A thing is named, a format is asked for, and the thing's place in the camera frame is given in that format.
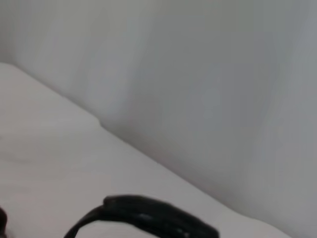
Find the black teapot with handle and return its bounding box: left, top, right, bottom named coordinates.
left=0, top=194, right=220, bottom=238

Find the white tablecloth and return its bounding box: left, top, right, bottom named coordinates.
left=0, top=61, right=294, bottom=238

